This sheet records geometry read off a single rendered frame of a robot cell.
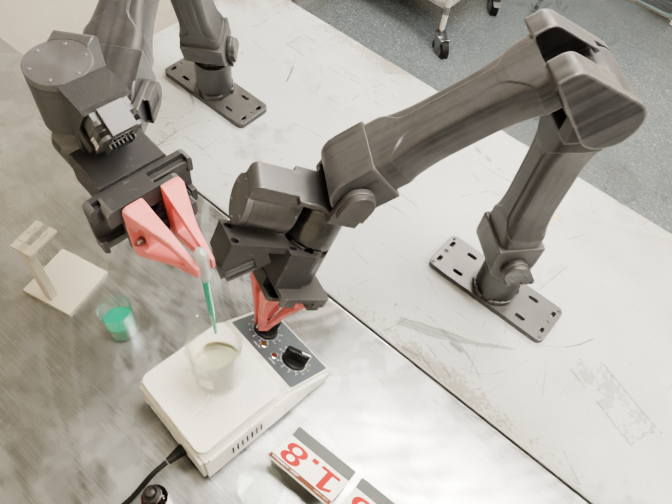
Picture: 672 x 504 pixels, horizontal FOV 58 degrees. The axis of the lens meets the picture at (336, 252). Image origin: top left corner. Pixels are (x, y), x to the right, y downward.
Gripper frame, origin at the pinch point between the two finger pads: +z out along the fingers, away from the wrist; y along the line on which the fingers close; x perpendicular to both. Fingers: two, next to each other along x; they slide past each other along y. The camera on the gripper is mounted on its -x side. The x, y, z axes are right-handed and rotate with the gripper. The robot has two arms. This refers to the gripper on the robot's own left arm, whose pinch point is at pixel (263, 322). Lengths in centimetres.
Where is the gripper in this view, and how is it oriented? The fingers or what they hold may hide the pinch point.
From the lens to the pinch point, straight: 79.4
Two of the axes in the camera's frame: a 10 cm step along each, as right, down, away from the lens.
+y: 4.2, 6.6, -6.2
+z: -4.3, 7.5, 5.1
